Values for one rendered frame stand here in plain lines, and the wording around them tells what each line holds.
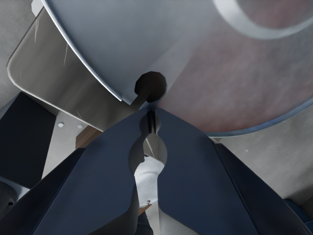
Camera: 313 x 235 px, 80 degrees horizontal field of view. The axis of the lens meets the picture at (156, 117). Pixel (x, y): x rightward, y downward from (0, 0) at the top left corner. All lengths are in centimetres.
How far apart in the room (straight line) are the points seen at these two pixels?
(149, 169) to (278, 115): 61
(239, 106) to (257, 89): 2
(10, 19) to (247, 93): 87
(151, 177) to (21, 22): 76
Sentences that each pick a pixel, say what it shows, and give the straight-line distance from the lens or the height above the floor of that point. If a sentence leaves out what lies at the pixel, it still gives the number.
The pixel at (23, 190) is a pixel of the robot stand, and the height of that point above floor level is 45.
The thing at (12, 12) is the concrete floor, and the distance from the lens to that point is 93.
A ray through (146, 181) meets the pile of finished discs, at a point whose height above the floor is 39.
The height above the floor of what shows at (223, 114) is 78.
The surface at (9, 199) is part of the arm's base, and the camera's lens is 66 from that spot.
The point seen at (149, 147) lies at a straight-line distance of 15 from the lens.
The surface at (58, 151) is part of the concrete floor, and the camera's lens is 115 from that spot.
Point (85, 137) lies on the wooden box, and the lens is 99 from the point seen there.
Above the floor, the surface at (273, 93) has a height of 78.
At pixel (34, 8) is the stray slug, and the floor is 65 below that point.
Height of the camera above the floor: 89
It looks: 54 degrees down
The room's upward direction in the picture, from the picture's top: 147 degrees clockwise
